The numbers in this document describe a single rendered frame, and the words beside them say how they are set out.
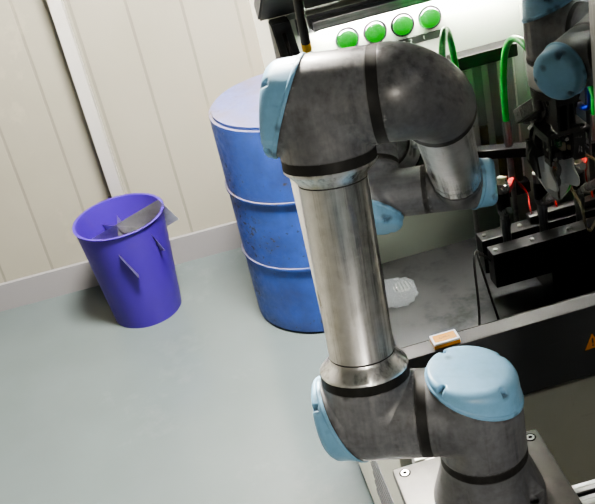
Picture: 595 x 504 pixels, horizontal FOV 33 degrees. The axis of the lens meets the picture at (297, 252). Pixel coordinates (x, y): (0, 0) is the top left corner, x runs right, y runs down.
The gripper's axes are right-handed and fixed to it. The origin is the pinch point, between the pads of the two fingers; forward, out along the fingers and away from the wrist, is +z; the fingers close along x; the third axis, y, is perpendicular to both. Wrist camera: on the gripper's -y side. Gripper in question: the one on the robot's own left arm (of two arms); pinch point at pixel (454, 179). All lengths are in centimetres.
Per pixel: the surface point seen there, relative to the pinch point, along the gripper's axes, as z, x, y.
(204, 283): 150, -181, -36
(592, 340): 27.5, 14.6, 26.4
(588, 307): 22.1, 16.0, 21.3
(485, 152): 30.5, -6.8, -16.9
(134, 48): 94, -174, -115
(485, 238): 28.0, -6.4, 3.0
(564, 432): 38, 4, 42
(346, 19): -1.5, -22.2, -38.1
